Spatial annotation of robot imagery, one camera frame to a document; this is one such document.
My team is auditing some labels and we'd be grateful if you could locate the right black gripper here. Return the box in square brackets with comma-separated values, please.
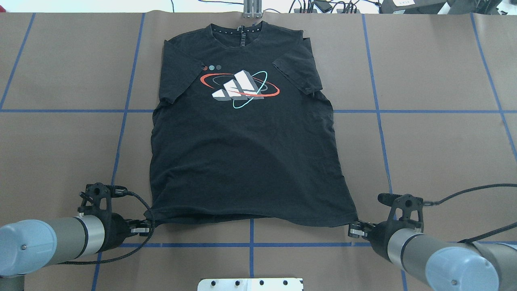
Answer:
[348, 220, 394, 260]

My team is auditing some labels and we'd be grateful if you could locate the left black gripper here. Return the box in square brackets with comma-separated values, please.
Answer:
[105, 213, 153, 251]

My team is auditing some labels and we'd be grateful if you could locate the black t-shirt with logo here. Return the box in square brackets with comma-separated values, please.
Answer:
[145, 21, 357, 227]

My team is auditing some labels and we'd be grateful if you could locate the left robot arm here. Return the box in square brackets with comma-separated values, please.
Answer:
[0, 213, 153, 291]

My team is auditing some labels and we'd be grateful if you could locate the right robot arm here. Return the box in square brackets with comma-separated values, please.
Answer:
[348, 220, 517, 291]

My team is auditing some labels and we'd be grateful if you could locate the brown paper table mat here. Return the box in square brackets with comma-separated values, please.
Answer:
[1, 11, 516, 291]

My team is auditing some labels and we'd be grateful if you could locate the left braided black cable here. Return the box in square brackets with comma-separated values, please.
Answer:
[61, 192, 156, 265]

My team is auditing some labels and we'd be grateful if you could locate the braided black cable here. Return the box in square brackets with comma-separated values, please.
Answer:
[61, 192, 156, 265]
[428, 183, 517, 245]

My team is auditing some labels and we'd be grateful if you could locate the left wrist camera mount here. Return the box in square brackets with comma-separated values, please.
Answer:
[77, 182, 129, 219]

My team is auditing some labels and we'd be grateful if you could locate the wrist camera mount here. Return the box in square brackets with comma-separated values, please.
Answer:
[377, 193, 441, 232]
[77, 182, 129, 219]

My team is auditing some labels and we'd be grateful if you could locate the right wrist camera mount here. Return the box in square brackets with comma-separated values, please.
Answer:
[377, 193, 441, 232]

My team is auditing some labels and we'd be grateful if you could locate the right braided black cable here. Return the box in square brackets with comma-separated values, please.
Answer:
[428, 183, 517, 245]

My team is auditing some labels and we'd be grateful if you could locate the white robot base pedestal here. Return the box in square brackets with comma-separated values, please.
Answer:
[197, 277, 305, 291]

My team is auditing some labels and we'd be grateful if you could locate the aluminium frame post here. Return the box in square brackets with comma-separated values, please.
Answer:
[243, 0, 263, 19]

